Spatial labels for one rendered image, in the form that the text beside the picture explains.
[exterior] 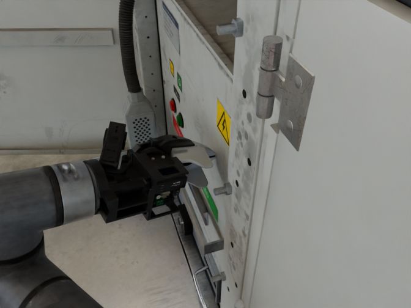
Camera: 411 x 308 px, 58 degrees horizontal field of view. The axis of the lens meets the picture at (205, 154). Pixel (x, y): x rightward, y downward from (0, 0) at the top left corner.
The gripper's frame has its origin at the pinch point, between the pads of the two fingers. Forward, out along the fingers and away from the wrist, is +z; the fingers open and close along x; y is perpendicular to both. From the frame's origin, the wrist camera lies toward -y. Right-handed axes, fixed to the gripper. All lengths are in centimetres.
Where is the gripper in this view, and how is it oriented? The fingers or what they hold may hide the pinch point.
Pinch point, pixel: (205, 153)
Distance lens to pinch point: 60.2
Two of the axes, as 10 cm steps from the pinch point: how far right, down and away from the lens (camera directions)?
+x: 2.2, -8.2, -5.3
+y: 5.5, 5.5, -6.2
